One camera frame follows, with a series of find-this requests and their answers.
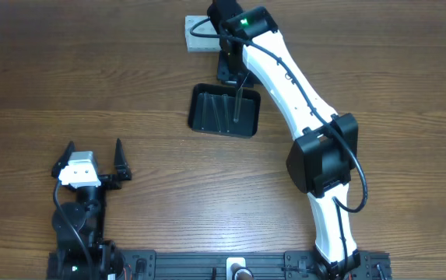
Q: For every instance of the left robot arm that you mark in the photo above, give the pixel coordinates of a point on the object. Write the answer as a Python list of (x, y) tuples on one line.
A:
[(75, 223)]

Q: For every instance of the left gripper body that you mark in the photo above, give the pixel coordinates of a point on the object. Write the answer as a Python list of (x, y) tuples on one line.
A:
[(109, 182)]

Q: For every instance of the black tray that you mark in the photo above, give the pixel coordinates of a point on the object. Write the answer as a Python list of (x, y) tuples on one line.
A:
[(248, 116)]

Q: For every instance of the mounting rail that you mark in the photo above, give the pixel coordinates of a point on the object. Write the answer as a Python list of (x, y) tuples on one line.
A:
[(191, 266)]

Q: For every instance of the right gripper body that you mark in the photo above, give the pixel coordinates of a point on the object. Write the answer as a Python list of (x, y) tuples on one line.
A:
[(232, 68)]

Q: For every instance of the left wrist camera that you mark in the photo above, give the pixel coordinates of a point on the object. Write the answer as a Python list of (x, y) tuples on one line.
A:
[(79, 171)]

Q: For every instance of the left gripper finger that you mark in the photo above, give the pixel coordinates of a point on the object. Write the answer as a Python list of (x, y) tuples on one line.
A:
[(121, 165), (67, 151)]

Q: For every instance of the white test tube rack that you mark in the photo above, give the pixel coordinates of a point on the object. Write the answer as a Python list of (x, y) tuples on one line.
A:
[(201, 43)]

